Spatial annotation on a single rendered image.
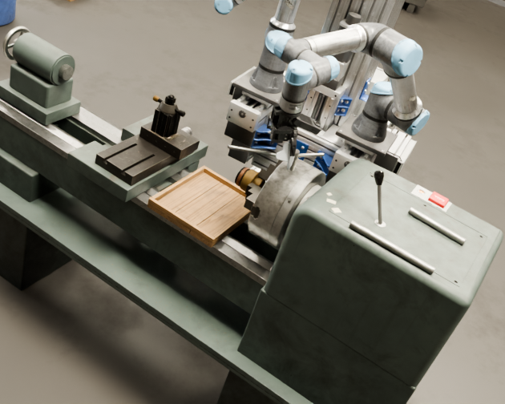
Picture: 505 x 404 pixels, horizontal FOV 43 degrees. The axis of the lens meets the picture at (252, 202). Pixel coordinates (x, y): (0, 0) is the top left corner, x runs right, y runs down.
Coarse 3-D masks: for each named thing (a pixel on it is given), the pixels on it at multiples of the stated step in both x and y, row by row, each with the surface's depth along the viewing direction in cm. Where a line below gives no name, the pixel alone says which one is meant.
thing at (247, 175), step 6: (246, 168) 234; (240, 174) 232; (246, 174) 232; (252, 174) 232; (240, 180) 233; (246, 180) 231; (252, 180) 231; (258, 180) 231; (264, 180) 233; (240, 186) 233; (246, 186) 231
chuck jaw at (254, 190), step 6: (252, 186) 229; (258, 186) 230; (246, 192) 230; (252, 192) 225; (258, 192) 226; (246, 198) 221; (252, 198) 222; (246, 204) 222; (252, 204) 221; (252, 210) 220; (258, 210) 219
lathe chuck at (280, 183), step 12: (276, 168) 219; (300, 168) 220; (312, 168) 224; (276, 180) 217; (288, 180) 216; (264, 192) 217; (276, 192) 215; (288, 192) 215; (264, 204) 217; (276, 204) 215; (252, 216) 221; (264, 216) 218; (252, 228) 224; (264, 228) 220
